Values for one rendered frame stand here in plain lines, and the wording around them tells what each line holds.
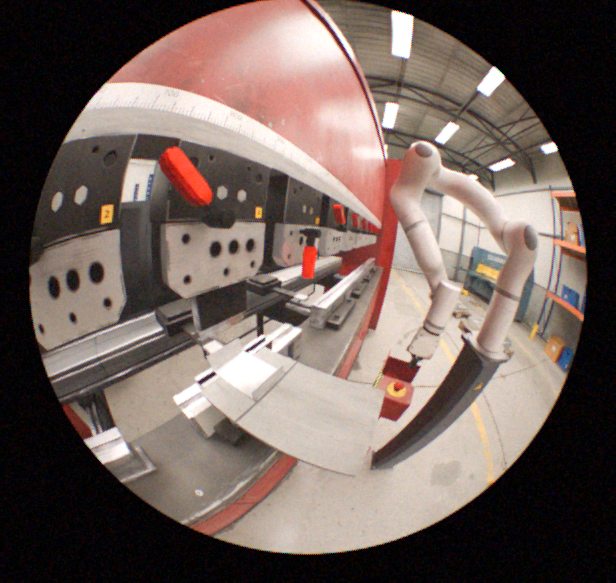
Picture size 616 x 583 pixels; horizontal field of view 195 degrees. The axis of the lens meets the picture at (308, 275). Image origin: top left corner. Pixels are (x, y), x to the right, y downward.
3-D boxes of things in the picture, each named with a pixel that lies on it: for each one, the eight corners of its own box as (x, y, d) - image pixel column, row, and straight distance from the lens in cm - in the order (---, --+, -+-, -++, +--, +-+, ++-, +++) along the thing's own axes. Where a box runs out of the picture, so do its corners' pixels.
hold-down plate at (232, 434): (235, 448, 41) (232, 443, 38) (215, 432, 43) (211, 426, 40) (307, 371, 53) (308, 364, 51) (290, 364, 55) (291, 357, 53)
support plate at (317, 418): (354, 477, 28) (356, 476, 27) (201, 394, 34) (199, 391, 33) (383, 394, 37) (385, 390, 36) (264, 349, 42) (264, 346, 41)
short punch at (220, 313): (204, 344, 29) (194, 284, 25) (197, 338, 31) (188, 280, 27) (247, 321, 34) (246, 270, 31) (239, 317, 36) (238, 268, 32)
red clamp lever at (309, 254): (312, 281, 35) (318, 228, 33) (293, 276, 37) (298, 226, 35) (316, 279, 36) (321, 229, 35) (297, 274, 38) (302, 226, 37)
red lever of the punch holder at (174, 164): (180, 138, 15) (239, 218, 18) (163, 155, 19) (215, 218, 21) (162, 153, 15) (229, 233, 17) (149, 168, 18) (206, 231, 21)
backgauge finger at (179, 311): (201, 372, 38) (195, 353, 35) (156, 320, 59) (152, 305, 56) (241, 347, 43) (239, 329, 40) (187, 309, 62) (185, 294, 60)
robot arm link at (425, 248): (409, 234, 73) (434, 308, 76) (401, 230, 58) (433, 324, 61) (428, 224, 73) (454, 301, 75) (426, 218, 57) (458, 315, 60)
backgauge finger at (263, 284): (298, 309, 61) (299, 295, 59) (242, 289, 76) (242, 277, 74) (314, 298, 71) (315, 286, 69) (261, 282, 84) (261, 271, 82)
